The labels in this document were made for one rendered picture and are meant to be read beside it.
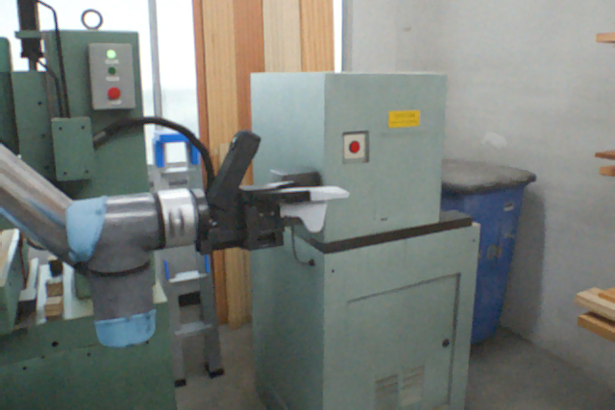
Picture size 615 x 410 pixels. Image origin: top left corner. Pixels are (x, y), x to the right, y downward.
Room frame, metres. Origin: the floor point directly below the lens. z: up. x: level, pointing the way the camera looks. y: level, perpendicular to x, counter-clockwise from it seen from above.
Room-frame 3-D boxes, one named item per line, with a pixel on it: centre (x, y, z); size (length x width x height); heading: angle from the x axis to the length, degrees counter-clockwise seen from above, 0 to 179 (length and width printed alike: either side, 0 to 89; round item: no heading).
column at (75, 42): (1.37, 0.60, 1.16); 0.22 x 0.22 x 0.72; 27
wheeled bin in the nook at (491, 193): (2.42, -0.72, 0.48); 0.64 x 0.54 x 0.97; 30
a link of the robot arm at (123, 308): (0.59, 0.25, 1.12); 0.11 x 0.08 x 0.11; 27
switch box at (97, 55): (1.25, 0.51, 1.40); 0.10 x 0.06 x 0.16; 117
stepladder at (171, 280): (2.12, 0.60, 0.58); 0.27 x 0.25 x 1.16; 27
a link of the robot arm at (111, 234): (0.58, 0.25, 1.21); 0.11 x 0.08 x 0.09; 117
